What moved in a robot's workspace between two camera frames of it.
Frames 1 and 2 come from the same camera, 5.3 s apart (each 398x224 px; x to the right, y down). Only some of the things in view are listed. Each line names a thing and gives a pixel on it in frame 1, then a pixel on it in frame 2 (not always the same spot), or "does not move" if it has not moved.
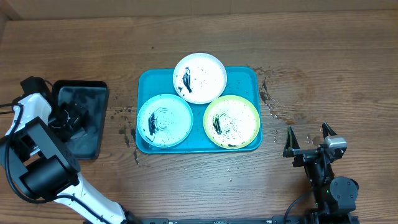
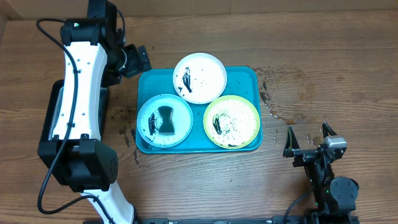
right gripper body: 310,152 does not move
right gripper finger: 326,129 does not move
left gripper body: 68,116 to 135,61
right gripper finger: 291,142 does not move
